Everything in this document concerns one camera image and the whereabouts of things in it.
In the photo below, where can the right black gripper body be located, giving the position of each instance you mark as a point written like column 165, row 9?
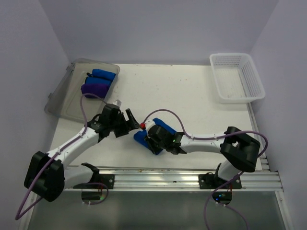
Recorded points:
column 155, row 146

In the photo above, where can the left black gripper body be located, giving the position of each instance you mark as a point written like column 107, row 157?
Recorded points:
column 120, row 126

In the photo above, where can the blue towel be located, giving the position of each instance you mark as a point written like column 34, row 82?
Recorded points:
column 95, row 80
column 103, row 74
column 141, row 137

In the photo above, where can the purple towel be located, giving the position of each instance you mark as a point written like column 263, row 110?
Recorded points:
column 94, row 90

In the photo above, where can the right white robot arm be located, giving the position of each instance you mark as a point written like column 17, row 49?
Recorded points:
column 240, row 150

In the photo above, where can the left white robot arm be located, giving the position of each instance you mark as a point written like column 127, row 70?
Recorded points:
column 48, row 173

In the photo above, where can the clear plastic bin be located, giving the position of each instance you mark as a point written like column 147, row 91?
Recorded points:
column 64, row 102

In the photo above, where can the white plastic basket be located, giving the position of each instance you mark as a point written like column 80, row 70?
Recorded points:
column 236, row 78

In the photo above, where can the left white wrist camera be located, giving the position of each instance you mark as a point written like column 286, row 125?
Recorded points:
column 117, row 103

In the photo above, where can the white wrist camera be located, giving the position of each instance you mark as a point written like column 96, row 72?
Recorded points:
column 117, row 103
column 147, row 125

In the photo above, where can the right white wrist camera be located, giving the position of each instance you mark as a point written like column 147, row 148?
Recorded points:
column 147, row 125

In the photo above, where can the aluminium mounting rail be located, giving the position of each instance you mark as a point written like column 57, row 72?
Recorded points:
column 146, row 179

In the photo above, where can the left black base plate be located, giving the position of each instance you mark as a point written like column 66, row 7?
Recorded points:
column 106, row 179

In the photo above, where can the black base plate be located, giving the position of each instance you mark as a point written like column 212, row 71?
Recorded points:
column 210, row 180
column 106, row 179

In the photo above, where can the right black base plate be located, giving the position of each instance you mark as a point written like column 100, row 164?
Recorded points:
column 210, row 180

